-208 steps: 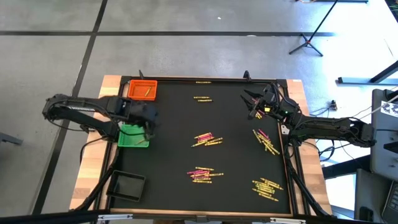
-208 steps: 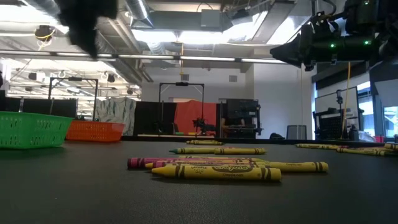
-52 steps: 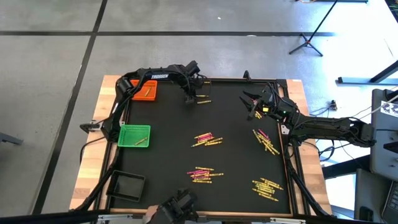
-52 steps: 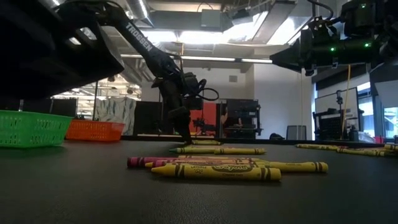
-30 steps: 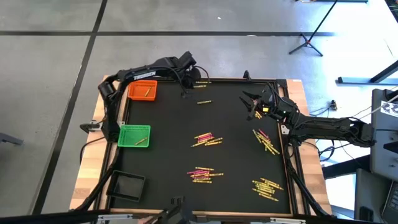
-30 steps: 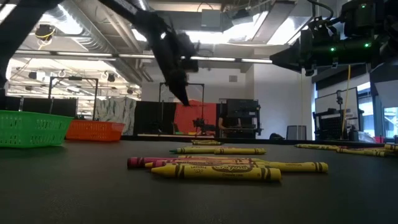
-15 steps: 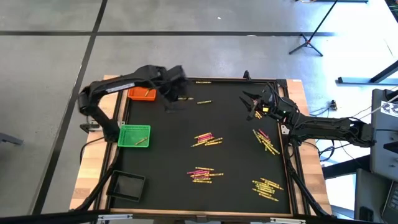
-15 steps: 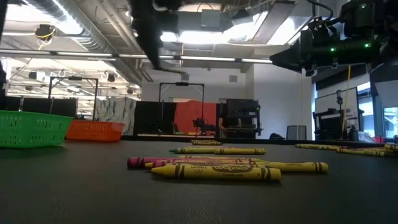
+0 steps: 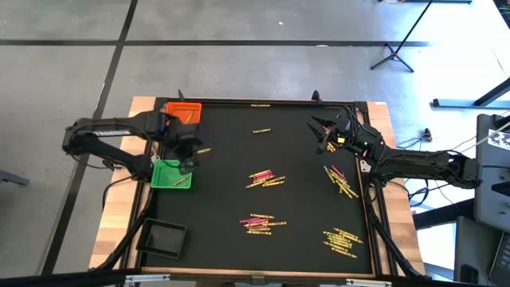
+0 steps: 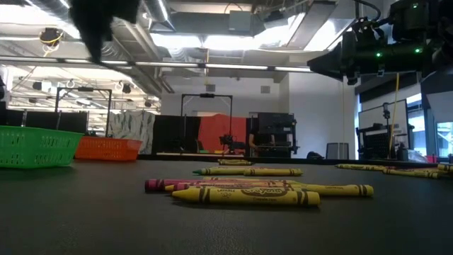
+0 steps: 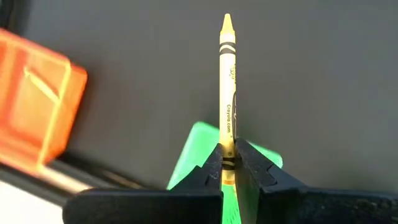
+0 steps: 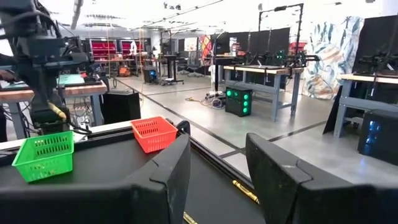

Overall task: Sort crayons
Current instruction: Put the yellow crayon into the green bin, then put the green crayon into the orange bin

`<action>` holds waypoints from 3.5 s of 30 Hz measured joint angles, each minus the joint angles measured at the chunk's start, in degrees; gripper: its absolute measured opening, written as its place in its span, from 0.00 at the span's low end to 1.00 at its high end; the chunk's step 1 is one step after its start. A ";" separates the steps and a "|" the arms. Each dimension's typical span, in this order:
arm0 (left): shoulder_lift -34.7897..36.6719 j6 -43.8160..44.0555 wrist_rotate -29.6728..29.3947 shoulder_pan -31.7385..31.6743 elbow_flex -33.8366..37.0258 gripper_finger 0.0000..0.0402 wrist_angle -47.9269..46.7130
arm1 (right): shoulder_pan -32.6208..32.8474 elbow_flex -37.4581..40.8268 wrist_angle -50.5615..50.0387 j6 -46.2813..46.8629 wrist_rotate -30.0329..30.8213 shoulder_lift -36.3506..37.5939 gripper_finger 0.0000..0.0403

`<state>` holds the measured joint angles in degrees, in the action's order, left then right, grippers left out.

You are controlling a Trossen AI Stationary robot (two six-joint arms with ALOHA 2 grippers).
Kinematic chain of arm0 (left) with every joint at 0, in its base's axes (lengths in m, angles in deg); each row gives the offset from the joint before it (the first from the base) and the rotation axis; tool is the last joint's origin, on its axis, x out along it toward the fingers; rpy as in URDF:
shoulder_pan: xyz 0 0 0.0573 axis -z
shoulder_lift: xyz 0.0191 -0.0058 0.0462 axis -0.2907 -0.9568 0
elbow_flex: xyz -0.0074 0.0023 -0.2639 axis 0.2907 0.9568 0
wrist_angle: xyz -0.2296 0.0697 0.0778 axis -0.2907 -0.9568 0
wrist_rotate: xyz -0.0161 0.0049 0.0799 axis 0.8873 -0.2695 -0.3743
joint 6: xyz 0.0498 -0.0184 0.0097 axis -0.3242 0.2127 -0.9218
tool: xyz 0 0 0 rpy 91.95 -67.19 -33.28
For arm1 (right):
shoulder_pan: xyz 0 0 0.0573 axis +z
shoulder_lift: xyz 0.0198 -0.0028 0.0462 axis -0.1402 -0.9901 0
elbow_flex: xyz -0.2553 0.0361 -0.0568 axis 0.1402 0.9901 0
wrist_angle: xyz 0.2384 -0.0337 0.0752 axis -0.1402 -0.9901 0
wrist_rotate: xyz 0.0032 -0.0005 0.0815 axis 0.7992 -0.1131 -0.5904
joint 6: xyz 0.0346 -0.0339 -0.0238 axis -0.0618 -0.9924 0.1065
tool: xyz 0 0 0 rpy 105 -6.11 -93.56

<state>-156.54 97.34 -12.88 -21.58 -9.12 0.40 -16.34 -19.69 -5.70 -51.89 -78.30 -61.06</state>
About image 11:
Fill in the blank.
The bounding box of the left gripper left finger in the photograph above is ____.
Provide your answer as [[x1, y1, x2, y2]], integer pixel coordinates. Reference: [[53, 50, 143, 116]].
[[62, 142, 224, 224]]

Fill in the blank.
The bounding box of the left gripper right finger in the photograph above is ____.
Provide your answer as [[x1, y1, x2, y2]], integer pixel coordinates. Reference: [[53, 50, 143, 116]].
[[234, 138, 398, 224]]

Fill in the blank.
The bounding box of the yellow crayon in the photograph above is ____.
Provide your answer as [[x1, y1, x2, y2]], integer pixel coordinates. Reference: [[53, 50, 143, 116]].
[[218, 12, 238, 187], [24, 68, 60, 102]]

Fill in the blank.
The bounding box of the green plastic basket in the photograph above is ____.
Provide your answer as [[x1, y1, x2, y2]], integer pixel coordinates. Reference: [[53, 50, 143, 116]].
[[166, 121, 284, 224]]

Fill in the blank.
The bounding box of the orange plastic basket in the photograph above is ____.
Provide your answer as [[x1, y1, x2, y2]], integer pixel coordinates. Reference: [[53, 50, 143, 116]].
[[0, 27, 89, 177]]

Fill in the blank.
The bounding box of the black aluminium table frame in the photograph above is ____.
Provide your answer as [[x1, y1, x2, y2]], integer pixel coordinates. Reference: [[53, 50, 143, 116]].
[[0, 151, 150, 208]]

